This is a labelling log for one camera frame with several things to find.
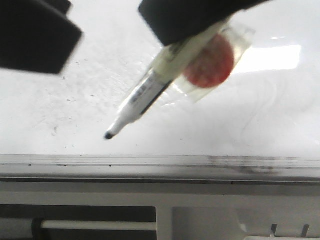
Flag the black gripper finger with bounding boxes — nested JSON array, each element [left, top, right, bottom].
[[138, 0, 265, 46], [0, 0, 82, 75]]

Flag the white marker with red tag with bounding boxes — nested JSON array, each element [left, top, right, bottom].
[[104, 19, 256, 140]]

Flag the white horizontal bar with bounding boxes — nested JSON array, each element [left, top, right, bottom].
[[41, 220, 157, 231]]

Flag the white whiteboard with frame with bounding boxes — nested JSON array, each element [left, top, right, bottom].
[[0, 0, 320, 182]]

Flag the white support frame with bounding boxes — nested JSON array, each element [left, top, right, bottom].
[[0, 182, 320, 240]]

